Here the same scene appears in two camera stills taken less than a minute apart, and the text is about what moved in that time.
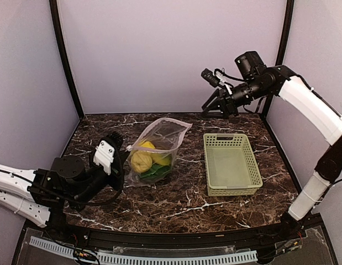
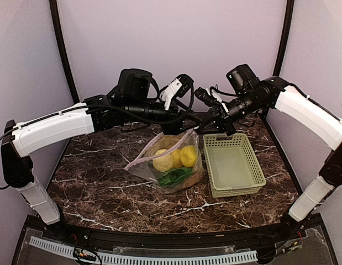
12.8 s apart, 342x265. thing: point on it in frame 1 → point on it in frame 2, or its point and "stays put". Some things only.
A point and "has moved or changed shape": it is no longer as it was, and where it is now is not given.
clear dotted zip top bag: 150,156 has moved or changed shape
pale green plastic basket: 231,168 stays put
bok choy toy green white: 157,172 → 174,175
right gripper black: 222,101 → 214,115
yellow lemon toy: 147,144 → 188,155
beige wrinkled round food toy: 141,162 → 163,164
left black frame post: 54,15 stays put
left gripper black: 115,169 → 175,127
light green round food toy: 163,158 → 177,162
